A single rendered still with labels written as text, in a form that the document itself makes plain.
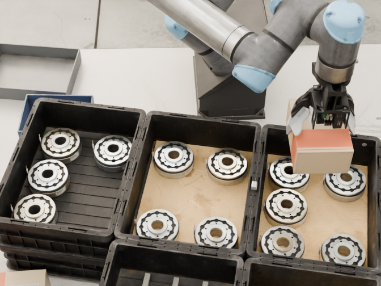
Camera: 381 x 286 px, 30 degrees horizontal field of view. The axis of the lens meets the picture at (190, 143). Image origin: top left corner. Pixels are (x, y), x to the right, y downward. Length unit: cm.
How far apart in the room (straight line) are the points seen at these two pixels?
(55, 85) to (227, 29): 97
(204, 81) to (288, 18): 73
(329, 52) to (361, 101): 89
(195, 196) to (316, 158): 39
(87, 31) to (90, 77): 127
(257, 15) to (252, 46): 69
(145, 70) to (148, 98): 13
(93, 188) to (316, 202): 56
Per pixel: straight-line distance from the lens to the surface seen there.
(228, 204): 179
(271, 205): 175
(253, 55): 138
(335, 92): 142
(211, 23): 143
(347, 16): 134
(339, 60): 137
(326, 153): 154
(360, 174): 185
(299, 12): 138
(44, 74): 232
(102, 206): 179
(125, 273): 169
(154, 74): 228
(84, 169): 187
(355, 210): 182
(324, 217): 179
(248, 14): 211
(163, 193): 180
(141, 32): 352
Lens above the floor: 228
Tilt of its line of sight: 49 degrees down
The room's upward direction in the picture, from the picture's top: straight up
